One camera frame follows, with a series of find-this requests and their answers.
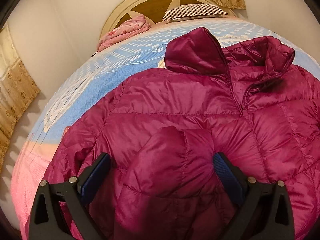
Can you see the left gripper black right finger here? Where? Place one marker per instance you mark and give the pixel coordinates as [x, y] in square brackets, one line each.
[263, 211]

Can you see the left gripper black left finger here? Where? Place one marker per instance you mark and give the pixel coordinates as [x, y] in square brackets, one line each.
[47, 220]

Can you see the magenta puffer jacket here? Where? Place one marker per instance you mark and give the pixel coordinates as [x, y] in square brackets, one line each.
[163, 126]

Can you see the cream floral side curtain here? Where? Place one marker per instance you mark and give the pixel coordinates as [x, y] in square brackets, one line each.
[18, 90]

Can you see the pink and blue bedspread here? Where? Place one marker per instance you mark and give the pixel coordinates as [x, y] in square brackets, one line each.
[101, 74]

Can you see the striped pillow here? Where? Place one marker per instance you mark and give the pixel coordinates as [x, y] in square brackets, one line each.
[193, 10]

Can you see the folded pink blanket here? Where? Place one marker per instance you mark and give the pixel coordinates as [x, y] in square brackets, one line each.
[126, 30]

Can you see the cream arched wooden headboard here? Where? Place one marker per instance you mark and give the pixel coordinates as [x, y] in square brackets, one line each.
[153, 10]

